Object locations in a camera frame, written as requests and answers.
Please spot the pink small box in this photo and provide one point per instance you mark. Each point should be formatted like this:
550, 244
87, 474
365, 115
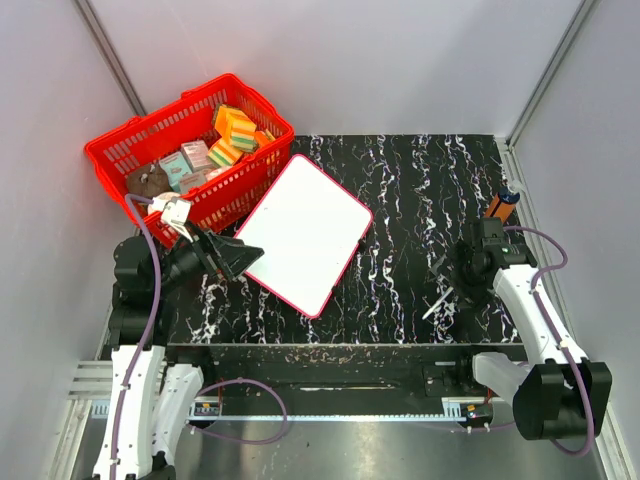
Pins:
196, 155

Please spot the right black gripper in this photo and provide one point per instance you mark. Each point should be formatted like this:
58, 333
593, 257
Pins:
461, 255

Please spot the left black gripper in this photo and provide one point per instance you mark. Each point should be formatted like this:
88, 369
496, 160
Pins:
234, 256

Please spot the pink framed whiteboard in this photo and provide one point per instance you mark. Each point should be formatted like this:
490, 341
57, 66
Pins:
309, 227

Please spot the pink round pastry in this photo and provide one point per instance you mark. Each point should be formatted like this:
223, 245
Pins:
165, 196

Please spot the striped sponge lower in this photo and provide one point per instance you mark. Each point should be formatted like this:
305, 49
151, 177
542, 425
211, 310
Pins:
223, 154

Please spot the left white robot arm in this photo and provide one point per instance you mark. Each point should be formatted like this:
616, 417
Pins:
152, 392

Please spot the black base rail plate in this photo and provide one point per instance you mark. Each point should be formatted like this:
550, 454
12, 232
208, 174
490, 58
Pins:
344, 380

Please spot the brown round bread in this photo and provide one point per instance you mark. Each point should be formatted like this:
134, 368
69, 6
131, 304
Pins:
148, 181

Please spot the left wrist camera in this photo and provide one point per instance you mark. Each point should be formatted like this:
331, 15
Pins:
174, 212

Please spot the teal small box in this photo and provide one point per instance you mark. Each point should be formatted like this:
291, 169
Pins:
176, 167

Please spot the striped sponge stack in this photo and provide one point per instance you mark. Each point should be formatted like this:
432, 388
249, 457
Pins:
235, 127

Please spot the pink box lower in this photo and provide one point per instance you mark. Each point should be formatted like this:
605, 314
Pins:
192, 181

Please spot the red plastic shopping basket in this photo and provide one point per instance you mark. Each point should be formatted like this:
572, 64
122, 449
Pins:
144, 140

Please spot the blue capped whiteboard marker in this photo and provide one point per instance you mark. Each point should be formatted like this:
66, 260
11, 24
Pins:
434, 307

